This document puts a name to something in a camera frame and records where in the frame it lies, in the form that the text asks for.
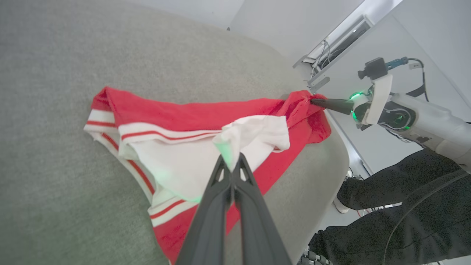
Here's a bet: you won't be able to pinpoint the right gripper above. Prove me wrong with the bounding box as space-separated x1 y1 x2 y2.
311 74 417 132

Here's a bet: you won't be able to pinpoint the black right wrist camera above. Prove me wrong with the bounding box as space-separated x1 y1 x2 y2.
358 57 389 80

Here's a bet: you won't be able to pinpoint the grey metal bracket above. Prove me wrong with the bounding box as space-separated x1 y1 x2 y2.
308 76 330 93

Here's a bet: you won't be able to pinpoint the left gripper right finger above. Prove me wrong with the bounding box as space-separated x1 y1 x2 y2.
233 153 293 265

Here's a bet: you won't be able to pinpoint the grey fabric sofa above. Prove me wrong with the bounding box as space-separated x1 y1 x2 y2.
0 0 350 265

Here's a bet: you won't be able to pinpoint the teal right camera connector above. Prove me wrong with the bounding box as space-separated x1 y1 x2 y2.
386 56 409 70

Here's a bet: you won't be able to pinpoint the black keyboard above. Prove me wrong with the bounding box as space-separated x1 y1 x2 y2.
297 246 333 265

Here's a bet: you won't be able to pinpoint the white wall cable tray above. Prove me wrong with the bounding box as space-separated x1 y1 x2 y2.
293 15 374 70

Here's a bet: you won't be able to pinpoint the person's black trousers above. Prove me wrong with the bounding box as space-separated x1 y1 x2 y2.
309 149 471 265

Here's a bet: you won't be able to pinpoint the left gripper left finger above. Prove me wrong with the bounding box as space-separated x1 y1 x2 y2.
176 155 233 265

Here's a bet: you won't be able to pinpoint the black right camera cable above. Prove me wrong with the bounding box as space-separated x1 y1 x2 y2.
407 58 430 102

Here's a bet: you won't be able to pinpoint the red basketball jersey white sleeves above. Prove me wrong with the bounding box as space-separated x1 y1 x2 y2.
84 86 332 265

